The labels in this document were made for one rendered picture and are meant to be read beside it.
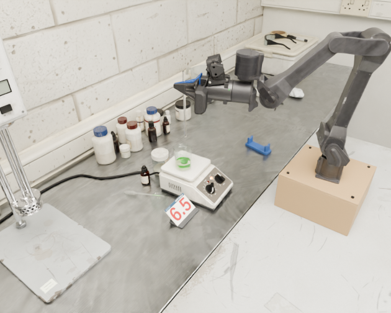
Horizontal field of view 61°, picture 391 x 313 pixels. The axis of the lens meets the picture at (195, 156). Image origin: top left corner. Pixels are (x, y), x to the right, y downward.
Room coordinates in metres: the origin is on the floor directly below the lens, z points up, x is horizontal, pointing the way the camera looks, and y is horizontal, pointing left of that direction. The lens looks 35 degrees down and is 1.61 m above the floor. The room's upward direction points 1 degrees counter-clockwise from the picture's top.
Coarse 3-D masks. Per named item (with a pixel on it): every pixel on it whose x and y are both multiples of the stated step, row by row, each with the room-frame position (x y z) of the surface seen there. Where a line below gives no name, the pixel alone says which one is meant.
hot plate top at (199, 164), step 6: (192, 156) 0.89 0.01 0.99; (198, 156) 0.89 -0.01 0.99; (168, 162) 0.86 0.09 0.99; (174, 162) 0.86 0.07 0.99; (192, 162) 0.86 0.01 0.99; (198, 162) 0.86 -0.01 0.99; (204, 162) 0.86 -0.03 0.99; (210, 162) 0.86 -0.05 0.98; (162, 168) 0.83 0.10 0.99; (168, 168) 0.83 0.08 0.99; (174, 168) 0.83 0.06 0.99; (192, 168) 0.82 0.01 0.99; (198, 168) 0.82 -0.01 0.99; (204, 168) 0.83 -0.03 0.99; (174, 174) 0.80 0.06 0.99; (180, 174) 0.80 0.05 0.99; (186, 174) 0.80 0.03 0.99; (192, 174) 0.80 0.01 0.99; (198, 174) 0.80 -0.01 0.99; (192, 180) 0.77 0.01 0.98
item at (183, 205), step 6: (186, 198) 0.76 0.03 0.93; (174, 204) 0.72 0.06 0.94; (180, 204) 0.73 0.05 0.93; (186, 204) 0.74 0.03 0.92; (168, 210) 0.70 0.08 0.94; (174, 210) 0.71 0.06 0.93; (180, 210) 0.71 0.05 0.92; (186, 210) 0.72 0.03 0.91; (174, 216) 0.69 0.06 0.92; (180, 216) 0.70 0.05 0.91
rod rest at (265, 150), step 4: (252, 136) 1.09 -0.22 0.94; (248, 140) 1.08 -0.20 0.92; (252, 140) 1.09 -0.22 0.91; (248, 144) 1.07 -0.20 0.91; (252, 144) 1.07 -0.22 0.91; (256, 144) 1.07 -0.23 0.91; (268, 144) 1.03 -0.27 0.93; (252, 148) 1.06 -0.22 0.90; (256, 148) 1.04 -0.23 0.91; (260, 148) 1.04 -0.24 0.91; (264, 148) 1.02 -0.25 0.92; (268, 148) 1.03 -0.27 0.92; (260, 152) 1.03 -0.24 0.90; (264, 152) 1.02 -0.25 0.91; (268, 152) 1.02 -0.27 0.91
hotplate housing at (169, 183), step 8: (208, 168) 0.85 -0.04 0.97; (160, 176) 0.82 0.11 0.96; (168, 176) 0.81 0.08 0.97; (176, 176) 0.81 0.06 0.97; (200, 176) 0.81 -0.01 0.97; (160, 184) 0.83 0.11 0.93; (168, 184) 0.81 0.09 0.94; (176, 184) 0.79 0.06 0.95; (184, 184) 0.78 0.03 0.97; (192, 184) 0.77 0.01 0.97; (232, 184) 0.82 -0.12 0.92; (168, 192) 0.81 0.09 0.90; (176, 192) 0.79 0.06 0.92; (184, 192) 0.78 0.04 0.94; (192, 192) 0.76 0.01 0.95; (200, 192) 0.75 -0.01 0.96; (224, 192) 0.78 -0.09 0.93; (192, 200) 0.76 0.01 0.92; (200, 200) 0.75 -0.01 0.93; (208, 200) 0.74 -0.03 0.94; (208, 208) 0.74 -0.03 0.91
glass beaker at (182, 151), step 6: (180, 144) 0.86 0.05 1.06; (186, 144) 0.86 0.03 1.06; (174, 150) 0.83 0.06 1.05; (180, 150) 0.86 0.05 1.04; (186, 150) 0.85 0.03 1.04; (174, 156) 0.83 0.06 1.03; (180, 156) 0.81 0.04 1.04; (186, 156) 0.81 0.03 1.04; (180, 162) 0.81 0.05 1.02; (186, 162) 0.81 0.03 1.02; (180, 168) 0.81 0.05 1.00; (186, 168) 0.81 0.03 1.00
